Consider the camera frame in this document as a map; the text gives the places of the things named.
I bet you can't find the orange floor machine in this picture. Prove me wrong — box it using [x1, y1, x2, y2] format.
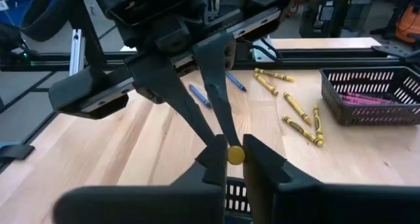
[394, 3, 420, 44]

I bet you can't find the blue crayon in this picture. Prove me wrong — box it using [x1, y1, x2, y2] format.
[225, 71, 247, 93]
[188, 83, 213, 109]

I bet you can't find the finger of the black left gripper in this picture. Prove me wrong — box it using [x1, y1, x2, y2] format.
[126, 53, 218, 146]
[192, 32, 244, 149]

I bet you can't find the pink crayon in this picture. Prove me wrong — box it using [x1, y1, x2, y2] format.
[341, 97, 388, 106]
[341, 91, 396, 104]

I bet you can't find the silver aluminium bracket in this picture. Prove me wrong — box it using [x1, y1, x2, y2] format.
[68, 28, 87, 77]

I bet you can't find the black table clamp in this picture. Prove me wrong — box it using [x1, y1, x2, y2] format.
[0, 143, 35, 162]

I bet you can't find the blue wheeled cart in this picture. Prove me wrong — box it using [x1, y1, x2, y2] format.
[0, 0, 37, 30]

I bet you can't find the black equipment case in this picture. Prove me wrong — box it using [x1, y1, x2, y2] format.
[299, 0, 374, 39]

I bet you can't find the black slotted plastic basket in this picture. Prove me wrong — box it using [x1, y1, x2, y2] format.
[224, 176, 254, 224]
[319, 65, 420, 127]

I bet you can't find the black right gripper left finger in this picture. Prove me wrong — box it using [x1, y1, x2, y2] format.
[52, 134, 229, 224]

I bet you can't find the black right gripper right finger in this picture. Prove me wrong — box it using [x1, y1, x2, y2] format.
[242, 133, 420, 224]

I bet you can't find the yellow crayon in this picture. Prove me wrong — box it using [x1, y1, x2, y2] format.
[227, 145, 246, 166]
[253, 73, 280, 97]
[312, 104, 325, 143]
[283, 91, 312, 126]
[282, 114, 324, 148]
[254, 68, 295, 83]

